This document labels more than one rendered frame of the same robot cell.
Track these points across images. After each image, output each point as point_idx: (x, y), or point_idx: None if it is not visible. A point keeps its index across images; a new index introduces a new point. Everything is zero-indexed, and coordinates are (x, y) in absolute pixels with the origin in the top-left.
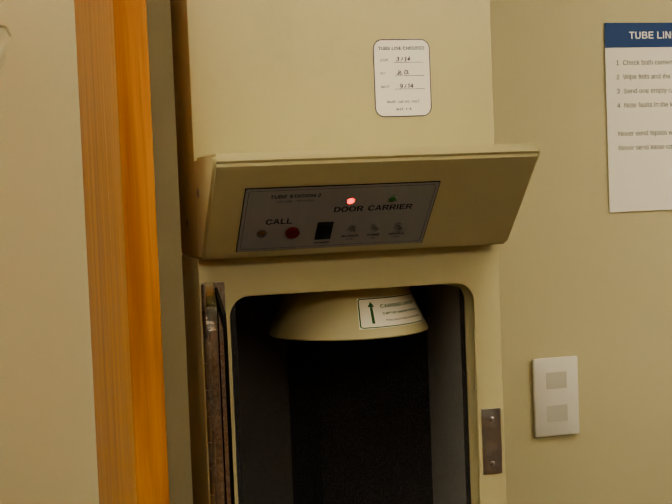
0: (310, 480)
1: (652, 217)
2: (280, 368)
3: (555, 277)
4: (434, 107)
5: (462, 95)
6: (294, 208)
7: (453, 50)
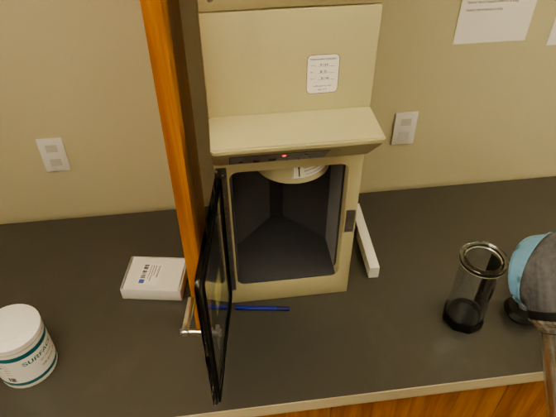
0: (277, 188)
1: (476, 45)
2: None
3: (415, 76)
4: (339, 88)
5: (356, 81)
6: (256, 158)
7: (353, 58)
